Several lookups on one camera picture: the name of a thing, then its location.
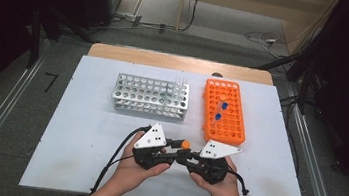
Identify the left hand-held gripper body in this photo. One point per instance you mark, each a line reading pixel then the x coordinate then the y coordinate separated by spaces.
pixel 152 139

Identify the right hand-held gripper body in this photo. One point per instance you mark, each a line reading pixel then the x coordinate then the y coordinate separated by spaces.
pixel 216 150

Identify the orange-capped plain clear tube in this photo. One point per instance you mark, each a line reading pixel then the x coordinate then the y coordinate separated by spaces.
pixel 185 144

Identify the orange plastic tube rack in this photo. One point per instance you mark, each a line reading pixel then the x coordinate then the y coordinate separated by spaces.
pixel 235 129

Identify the blue-capped clear tube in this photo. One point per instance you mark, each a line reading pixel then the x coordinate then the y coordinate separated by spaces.
pixel 218 116
pixel 225 106

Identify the metal tube rack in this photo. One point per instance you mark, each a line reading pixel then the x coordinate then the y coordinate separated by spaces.
pixel 149 98

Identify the orange-capped graduated tube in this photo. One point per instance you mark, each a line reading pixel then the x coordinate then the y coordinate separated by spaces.
pixel 223 98

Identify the clear glass tube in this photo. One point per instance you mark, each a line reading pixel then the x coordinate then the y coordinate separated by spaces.
pixel 179 81
pixel 185 81

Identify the person's left hand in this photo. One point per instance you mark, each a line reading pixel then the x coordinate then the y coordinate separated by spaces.
pixel 129 173

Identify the person's right hand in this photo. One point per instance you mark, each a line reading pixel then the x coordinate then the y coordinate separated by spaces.
pixel 224 191

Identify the wooden table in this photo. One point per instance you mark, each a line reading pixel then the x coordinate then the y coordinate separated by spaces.
pixel 167 60

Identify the white board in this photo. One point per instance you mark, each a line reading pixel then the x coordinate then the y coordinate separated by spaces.
pixel 72 149

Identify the power strip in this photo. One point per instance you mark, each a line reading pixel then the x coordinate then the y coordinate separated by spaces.
pixel 127 18

